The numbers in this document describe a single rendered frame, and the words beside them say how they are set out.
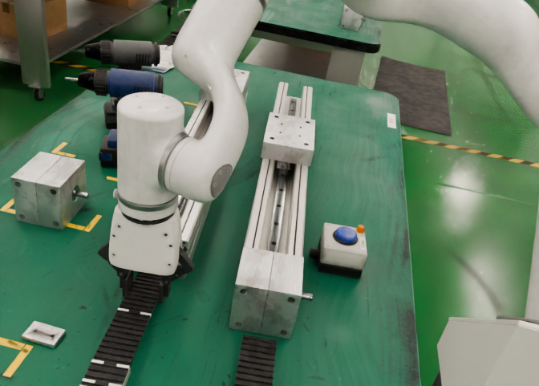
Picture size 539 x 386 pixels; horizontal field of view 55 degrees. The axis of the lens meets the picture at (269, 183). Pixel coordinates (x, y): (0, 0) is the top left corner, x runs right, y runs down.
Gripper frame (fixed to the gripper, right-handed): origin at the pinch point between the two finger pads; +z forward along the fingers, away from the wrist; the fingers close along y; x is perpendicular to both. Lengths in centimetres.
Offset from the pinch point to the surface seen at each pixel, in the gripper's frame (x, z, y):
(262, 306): -2.8, -2.9, 18.7
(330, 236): 17.8, -2.9, 29.2
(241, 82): 70, -9, 4
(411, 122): 282, 79, 107
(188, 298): 2.2, 3.1, 6.7
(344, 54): 187, 13, 41
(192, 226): 10.2, -5.4, 4.8
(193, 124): 48.4, -5.3, -3.4
